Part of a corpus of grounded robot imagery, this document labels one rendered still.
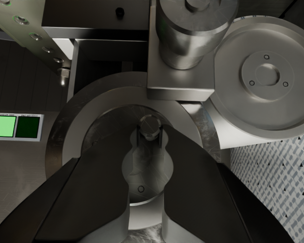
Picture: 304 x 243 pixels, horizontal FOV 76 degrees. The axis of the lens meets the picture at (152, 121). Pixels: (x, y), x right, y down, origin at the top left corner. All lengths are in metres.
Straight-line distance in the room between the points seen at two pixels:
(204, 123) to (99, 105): 0.09
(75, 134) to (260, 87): 0.17
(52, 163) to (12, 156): 0.42
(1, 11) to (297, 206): 0.49
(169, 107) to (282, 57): 0.12
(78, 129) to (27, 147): 0.42
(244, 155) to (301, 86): 0.19
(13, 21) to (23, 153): 0.30
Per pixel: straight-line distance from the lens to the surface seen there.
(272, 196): 0.32
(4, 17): 0.44
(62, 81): 0.57
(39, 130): 0.57
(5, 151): 0.61
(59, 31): 0.20
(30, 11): 0.41
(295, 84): 0.23
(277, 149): 0.30
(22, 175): 0.59
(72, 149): 0.17
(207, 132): 0.17
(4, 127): 0.62
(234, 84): 0.20
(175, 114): 0.16
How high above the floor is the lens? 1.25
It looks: 11 degrees down
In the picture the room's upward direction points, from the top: 178 degrees counter-clockwise
